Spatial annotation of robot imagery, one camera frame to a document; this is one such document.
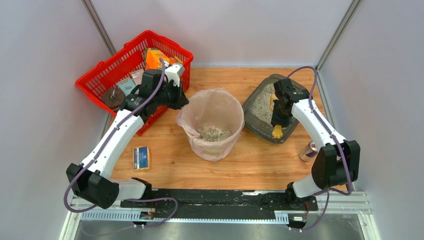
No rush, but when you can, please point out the yellow litter scoop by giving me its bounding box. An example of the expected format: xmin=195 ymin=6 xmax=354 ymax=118
xmin=269 ymin=93 xmax=284 ymax=139

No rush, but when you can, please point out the white bin with bag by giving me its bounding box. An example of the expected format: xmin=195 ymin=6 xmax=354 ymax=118
xmin=176 ymin=88 xmax=245 ymax=162

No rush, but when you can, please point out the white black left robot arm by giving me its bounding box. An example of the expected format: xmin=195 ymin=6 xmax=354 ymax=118
xmin=63 ymin=63 xmax=189 ymax=213

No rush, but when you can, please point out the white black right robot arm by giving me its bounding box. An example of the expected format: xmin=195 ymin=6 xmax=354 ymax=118
xmin=271 ymin=78 xmax=361 ymax=198

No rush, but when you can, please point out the grey litter box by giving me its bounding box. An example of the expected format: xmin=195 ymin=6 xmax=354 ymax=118
xmin=242 ymin=73 xmax=299 ymax=144

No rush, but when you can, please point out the teal small box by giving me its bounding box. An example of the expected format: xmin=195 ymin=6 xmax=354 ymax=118
xmin=117 ymin=77 xmax=136 ymax=96

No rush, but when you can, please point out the orange sponge stack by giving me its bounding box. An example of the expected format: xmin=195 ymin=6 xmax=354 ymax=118
xmin=143 ymin=47 xmax=183 ymax=70

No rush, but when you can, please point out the drink can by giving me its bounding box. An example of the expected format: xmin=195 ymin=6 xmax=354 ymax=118
xmin=298 ymin=140 xmax=318 ymax=163

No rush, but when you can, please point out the brown round disc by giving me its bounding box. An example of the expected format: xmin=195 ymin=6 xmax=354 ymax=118
xmin=101 ymin=87 xmax=126 ymax=111

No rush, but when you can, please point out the blue yellow sponge pack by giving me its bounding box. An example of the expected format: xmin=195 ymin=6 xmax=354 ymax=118
xmin=133 ymin=146 xmax=151 ymax=172

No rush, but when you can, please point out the red shopping basket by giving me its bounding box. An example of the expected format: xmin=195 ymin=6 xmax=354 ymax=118
xmin=75 ymin=30 xmax=194 ymax=117

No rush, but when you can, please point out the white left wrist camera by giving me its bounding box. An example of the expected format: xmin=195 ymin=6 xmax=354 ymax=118
xmin=165 ymin=63 xmax=185 ymax=87

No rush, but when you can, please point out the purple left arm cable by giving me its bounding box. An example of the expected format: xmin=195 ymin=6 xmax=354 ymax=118
xmin=63 ymin=58 xmax=180 ymax=229

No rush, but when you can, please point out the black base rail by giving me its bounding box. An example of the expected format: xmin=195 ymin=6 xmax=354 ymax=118
xmin=120 ymin=188 xmax=318 ymax=220

